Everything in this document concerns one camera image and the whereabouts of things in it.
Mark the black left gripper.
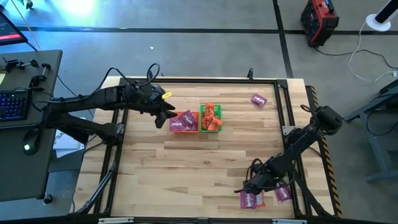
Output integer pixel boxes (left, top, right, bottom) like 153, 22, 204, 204
133, 83, 178, 129

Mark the grey desk leg frame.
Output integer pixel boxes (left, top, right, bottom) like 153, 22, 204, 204
343, 79, 398, 184

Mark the orange plastic basket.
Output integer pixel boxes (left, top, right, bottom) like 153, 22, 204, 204
169, 111, 200, 134

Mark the dark screen with red bar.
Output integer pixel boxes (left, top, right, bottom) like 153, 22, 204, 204
0, 11, 29, 47

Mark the black desk cable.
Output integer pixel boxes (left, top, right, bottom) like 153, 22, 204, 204
55, 74, 96, 121

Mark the dark grey desk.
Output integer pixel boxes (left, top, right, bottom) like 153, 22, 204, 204
0, 49, 63, 202

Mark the black desk clamp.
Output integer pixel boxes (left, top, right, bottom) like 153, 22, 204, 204
1, 57, 52, 72
29, 67, 52, 91

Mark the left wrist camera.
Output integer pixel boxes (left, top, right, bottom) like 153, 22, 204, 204
151, 86, 165, 101

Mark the purple Skittles candy pack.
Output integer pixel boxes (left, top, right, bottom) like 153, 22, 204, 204
239, 190, 257, 210
251, 93, 269, 108
170, 117, 187, 132
180, 110, 199, 131
274, 184, 293, 203

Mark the black computer mouse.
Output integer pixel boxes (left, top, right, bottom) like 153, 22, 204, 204
22, 127, 42, 156

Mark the yellow black hazard strip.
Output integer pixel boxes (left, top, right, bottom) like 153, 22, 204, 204
306, 85, 343, 218

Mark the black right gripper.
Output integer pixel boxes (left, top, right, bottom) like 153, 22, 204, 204
233, 158, 282, 195

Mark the black metal table frame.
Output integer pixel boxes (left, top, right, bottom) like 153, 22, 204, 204
70, 76, 335, 218

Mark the red black power unit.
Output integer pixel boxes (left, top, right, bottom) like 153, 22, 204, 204
300, 0, 340, 48

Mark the green plastic basket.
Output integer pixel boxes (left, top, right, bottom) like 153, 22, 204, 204
199, 104, 223, 133

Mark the silver metal bracket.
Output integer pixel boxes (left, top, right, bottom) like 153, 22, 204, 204
98, 217, 134, 224
272, 218, 308, 224

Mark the white base black pole stand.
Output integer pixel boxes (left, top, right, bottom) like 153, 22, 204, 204
365, 0, 398, 32

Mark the white printed box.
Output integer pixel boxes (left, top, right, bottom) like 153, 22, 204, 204
52, 129, 85, 159

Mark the black floor cable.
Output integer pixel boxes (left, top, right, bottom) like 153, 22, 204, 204
313, 45, 398, 70

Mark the backlit black keyboard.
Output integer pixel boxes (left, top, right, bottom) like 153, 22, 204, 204
0, 89, 32, 122

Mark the white floor cable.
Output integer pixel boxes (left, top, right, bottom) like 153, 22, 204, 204
347, 18, 398, 83

